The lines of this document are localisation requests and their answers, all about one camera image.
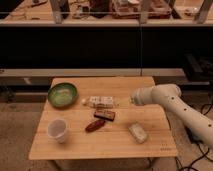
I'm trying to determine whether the brown chocolate bar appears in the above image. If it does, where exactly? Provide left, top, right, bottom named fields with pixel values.
left=94, top=109, right=115, bottom=121

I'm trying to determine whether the black floor cable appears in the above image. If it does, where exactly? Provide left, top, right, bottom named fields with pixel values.
left=174, top=103, right=213, bottom=171

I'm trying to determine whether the long metal shelf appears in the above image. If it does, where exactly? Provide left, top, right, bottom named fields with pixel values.
left=0, top=68, right=185, bottom=77

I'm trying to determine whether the green ceramic bowl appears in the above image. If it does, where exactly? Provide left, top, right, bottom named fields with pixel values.
left=47, top=82, right=78, bottom=108

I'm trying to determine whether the white sponge block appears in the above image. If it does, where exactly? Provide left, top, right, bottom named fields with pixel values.
left=128, top=123, right=148, bottom=143

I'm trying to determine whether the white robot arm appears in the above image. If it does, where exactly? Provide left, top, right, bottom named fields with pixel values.
left=128, top=84, right=213, bottom=149

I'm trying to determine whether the wooden table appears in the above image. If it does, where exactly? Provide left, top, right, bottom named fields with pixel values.
left=29, top=77, right=177, bottom=160

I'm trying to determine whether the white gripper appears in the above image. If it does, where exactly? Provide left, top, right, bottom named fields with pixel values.
left=115, top=87, right=153, bottom=106

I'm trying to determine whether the white wrapped snack package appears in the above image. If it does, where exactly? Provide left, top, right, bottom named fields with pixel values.
left=81, top=96, right=116, bottom=108

